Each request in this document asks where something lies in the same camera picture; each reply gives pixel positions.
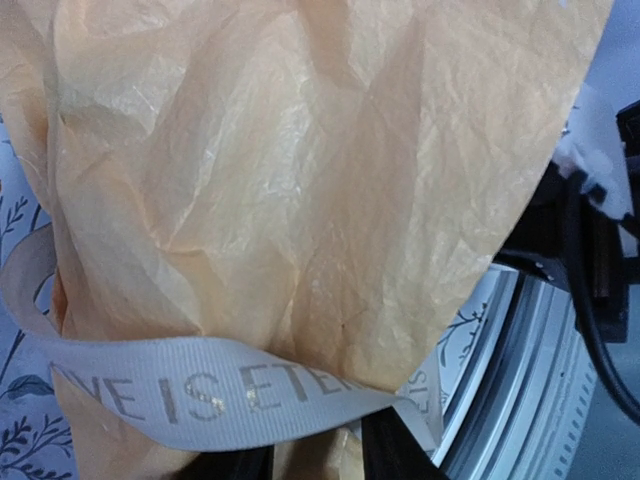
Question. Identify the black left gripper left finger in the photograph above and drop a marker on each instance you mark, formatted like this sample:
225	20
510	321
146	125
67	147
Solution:
251	464

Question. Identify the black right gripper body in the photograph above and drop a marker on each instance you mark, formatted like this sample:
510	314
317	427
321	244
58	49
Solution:
560	232

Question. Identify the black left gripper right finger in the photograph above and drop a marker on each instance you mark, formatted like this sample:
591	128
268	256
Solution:
390	451

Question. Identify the white printed ribbon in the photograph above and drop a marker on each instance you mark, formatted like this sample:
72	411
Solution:
194	393

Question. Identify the orange paper flower bouquet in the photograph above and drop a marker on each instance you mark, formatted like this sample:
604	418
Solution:
325	181

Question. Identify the floral patterned tablecloth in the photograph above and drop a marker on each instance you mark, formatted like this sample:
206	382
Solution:
31	419

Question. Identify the aluminium front rail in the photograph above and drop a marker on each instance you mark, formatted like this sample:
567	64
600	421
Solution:
516	382

